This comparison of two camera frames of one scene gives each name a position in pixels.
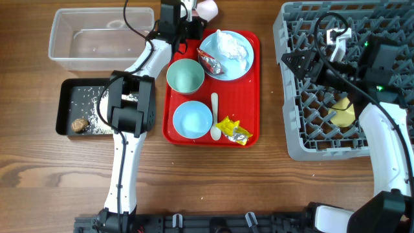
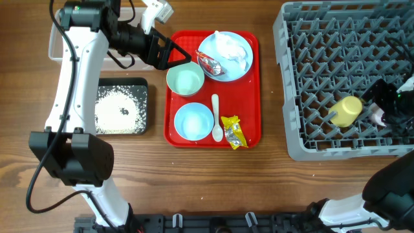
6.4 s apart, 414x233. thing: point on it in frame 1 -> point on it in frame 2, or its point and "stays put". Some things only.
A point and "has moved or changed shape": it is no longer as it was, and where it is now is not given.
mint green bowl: (185, 75) stays put
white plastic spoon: (215, 131) stays put
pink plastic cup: (207, 10) has moved or changed shape
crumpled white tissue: (231, 48) stays put
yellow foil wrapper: (232, 131) has moved or changed shape
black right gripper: (306, 65) -> (387, 90)
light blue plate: (231, 68) stays put
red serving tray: (212, 95) stays put
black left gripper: (196, 21) -> (160, 61)
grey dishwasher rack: (311, 135) stays put
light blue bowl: (193, 119) stays put
